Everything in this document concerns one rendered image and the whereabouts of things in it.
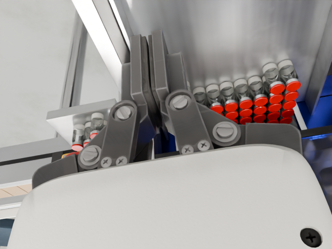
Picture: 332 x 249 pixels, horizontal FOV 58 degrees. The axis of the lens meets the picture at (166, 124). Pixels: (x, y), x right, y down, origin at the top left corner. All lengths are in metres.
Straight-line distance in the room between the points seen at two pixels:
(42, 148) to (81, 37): 0.41
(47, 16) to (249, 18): 1.21
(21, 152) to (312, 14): 0.60
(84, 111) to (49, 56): 1.16
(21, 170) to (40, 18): 0.97
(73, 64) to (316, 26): 0.63
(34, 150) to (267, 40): 0.51
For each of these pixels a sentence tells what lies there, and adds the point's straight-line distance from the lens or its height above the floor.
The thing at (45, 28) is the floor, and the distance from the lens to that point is 1.58.
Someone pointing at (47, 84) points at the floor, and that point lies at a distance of 1.85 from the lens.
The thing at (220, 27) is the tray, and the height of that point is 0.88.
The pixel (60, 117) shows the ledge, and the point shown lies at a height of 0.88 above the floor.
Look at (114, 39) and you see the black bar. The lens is 0.40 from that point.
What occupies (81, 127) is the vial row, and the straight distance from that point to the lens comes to 0.57.
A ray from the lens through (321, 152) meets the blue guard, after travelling 0.45.
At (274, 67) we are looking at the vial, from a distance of 0.48.
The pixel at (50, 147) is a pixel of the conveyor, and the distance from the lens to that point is 0.68.
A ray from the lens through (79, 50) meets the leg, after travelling 0.93.
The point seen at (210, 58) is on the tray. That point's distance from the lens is 0.45.
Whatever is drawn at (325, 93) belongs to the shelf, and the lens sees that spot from 0.60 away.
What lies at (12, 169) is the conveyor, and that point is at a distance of 0.71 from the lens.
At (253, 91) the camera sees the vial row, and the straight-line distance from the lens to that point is 0.48.
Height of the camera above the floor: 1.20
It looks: 35 degrees down
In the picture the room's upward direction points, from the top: 175 degrees clockwise
